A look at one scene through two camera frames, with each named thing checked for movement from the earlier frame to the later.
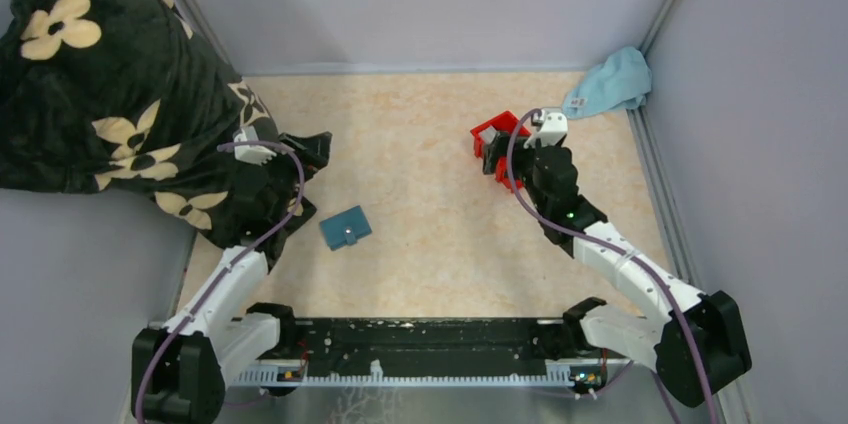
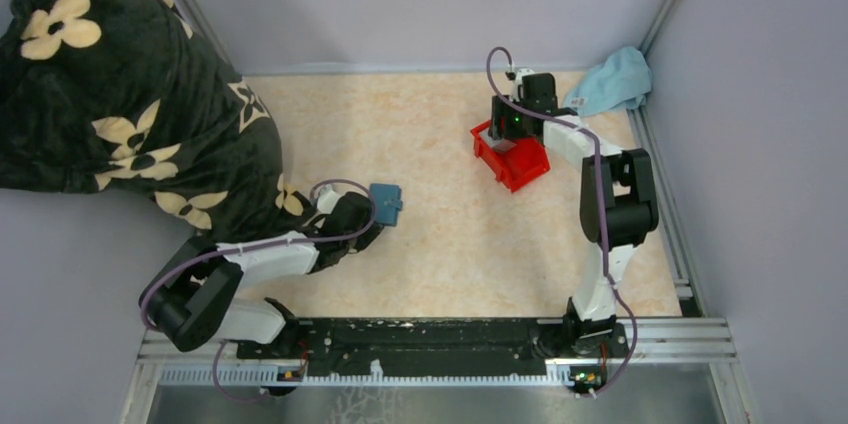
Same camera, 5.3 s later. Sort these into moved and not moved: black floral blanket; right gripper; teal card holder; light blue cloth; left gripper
Moved: left gripper; right gripper; teal card holder
Not moved: light blue cloth; black floral blanket
